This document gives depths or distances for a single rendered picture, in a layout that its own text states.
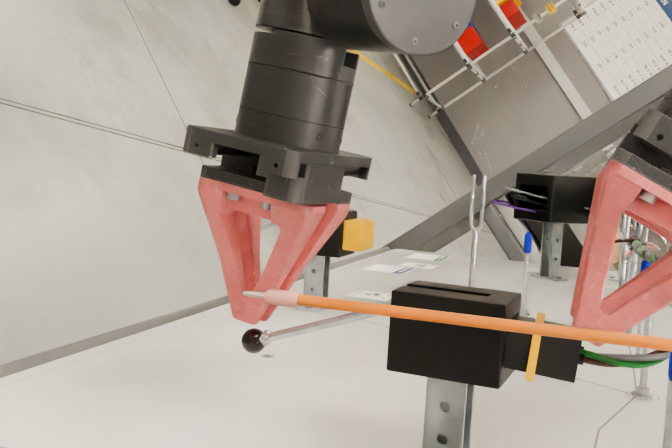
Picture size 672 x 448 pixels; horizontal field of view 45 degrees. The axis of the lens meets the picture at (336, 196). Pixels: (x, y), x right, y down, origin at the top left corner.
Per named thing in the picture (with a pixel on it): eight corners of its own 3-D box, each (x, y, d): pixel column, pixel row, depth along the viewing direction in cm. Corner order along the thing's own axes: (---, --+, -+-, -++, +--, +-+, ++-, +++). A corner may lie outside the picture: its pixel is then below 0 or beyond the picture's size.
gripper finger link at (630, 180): (641, 363, 41) (751, 205, 40) (658, 394, 34) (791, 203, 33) (524, 287, 42) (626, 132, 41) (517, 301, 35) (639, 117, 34)
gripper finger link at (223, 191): (336, 325, 47) (370, 168, 46) (280, 348, 41) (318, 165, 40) (237, 293, 50) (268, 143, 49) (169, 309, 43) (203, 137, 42)
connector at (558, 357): (482, 347, 42) (488, 308, 41) (579, 368, 40) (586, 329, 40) (474, 360, 39) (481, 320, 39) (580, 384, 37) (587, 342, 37)
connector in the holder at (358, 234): (354, 246, 82) (356, 218, 82) (373, 248, 81) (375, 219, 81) (341, 249, 78) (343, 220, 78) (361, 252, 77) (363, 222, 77)
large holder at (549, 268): (627, 279, 118) (636, 179, 117) (545, 283, 108) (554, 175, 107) (589, 271, 123) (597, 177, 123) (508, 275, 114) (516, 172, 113)
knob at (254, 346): (248, 348, 46) (249, 324, 46) (270, 352, 46) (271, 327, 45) (235, 353, 45) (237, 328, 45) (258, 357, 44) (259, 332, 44)
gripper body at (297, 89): (368, 189, 47) (396, 63, 47) (290, 190, 38) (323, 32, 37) (271, 164, 50) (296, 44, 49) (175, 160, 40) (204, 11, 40)
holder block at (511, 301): (411, 353, 44) (416, 279, 44) (516, 370, 42) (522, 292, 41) (385, 370, 40) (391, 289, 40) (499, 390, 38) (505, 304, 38)
